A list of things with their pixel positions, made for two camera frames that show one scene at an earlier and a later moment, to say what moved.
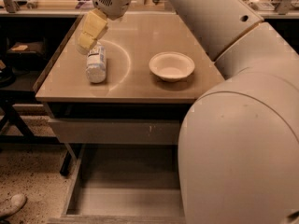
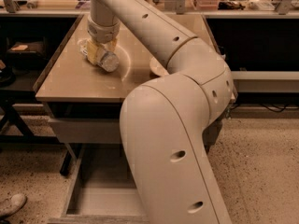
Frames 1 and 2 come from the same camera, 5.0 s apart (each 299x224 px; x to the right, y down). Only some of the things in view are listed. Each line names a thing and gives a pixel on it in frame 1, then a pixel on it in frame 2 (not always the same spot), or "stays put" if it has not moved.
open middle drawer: (124, 184) stays put
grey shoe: (15, 203) stays put
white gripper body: (114, 3) → (102, 32)
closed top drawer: (116, 131) stays put
